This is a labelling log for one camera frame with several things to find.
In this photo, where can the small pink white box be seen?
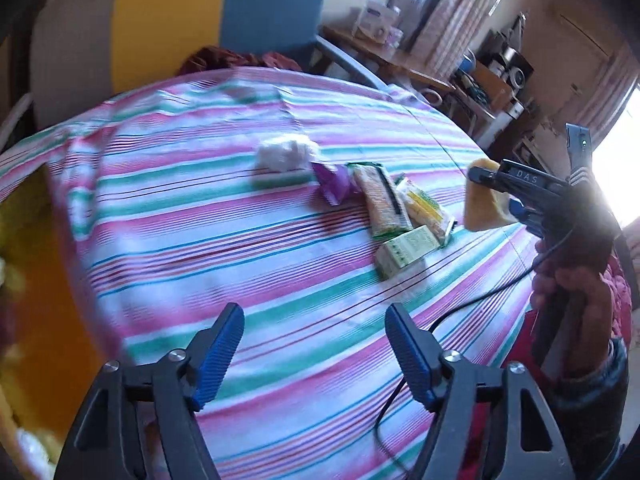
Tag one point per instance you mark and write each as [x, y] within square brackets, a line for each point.
[394, 36]

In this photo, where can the grey yellow blue chair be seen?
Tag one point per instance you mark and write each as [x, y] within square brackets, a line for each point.
[165, 10]

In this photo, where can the small green carton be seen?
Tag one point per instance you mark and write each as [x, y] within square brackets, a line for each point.
[405, 250]

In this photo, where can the person's right forearm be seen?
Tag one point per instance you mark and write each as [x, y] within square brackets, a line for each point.
[600, 410]

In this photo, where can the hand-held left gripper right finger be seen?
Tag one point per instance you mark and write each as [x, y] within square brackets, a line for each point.
[410, 355]

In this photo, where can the orange snack packet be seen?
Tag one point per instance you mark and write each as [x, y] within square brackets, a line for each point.
[382, 200]

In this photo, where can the wooden desk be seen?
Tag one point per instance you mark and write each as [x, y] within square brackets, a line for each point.
[380, 57]

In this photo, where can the striped tablecloth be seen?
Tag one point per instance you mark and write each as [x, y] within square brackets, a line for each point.
[200, 240]

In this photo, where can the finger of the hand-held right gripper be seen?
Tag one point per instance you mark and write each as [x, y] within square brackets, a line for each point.
[482, 174]
[517, 210]

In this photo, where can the striped window curtain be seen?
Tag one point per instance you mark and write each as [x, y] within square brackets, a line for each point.
[465, 20]

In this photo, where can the white crumpled tissue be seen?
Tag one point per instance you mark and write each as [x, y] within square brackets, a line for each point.
[285, 152]

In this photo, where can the person's right hand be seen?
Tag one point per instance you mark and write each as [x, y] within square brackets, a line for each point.
[597, 310]

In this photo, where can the blue round object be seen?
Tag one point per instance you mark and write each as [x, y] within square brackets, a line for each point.
[466, 64]

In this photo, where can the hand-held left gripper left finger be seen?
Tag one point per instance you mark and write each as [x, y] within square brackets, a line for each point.
[220, 355]

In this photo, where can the purple snack wrapper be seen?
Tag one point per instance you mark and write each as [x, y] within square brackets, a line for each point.
[332, 182]

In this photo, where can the green-edged cracker packet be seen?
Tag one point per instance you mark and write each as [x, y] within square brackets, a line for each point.
[425, 207]

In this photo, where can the white carton box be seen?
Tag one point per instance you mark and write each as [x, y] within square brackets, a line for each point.
[372, 17]

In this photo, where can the person's pink clothing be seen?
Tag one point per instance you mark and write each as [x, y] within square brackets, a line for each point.
[620, 285]

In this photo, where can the dark red cloth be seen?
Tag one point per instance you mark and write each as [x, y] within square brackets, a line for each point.
[215, 60]

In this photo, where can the brown cardboard box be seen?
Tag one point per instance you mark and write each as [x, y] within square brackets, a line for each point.
[492, 85]

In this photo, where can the silver stereo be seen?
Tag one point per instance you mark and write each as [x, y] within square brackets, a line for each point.
[512, 65]

